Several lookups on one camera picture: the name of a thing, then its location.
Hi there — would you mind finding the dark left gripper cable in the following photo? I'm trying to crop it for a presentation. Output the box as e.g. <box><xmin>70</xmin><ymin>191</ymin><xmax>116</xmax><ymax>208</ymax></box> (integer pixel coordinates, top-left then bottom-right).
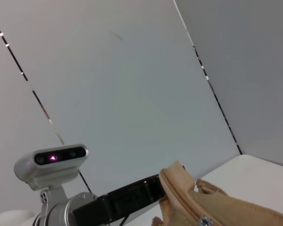
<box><xmin>119</xmin><ymin>213</ymin><xmax>131</xmax><ymax>226</ymax></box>

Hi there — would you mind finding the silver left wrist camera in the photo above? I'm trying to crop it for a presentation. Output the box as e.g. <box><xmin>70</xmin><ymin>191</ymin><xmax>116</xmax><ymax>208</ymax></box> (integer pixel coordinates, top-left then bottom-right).
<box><xmin>14</xmin><ymin>144</ymin><xmax>89</xmax><ymax>191</ymax></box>

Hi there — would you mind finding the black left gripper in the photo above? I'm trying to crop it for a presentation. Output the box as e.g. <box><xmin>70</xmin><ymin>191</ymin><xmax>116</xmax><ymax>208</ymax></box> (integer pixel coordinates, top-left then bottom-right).
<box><xmin>70</xmin><ymin>174</ymin><xmax>167</xmax><ymax>225</ymax></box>

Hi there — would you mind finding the khaki canvas food bag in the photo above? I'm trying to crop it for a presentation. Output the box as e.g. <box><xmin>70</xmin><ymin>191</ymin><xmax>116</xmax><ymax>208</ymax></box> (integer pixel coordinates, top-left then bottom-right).
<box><xmin>152</xmin><ymin>160</ymin><xmax>283</xmax><ymax>226</ymax></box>

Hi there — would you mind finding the silver left camera bracket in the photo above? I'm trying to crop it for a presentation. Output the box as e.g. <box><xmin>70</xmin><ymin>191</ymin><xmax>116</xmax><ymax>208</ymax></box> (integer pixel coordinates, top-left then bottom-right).
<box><xmin>39</xmin><ymin>183</ymin><xmax>69</xmax><ymax>212</ymax></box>

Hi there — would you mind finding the silver metal zipper pull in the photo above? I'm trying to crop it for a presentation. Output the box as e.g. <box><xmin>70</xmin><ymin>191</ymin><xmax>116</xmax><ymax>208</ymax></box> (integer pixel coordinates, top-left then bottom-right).
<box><xmin>197</xmin><ymin>214</ymin><xmax>213</xmax><ymax>226</ymax></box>

